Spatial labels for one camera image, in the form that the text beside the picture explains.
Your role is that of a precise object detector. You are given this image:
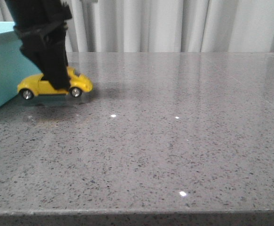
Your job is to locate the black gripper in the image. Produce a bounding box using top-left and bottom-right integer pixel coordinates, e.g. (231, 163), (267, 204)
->
(5, 0), (72, 90)

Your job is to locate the yellow toy beetle car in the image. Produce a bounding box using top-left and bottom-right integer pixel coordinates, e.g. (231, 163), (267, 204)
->
(17, 66), (93, 100)

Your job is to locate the light blue plastic box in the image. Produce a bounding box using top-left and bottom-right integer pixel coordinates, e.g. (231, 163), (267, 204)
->
(0, 22), (40, 107)

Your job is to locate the white pleated curtain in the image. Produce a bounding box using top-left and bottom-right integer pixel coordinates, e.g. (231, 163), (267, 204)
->
(0, 0), (274, 53)

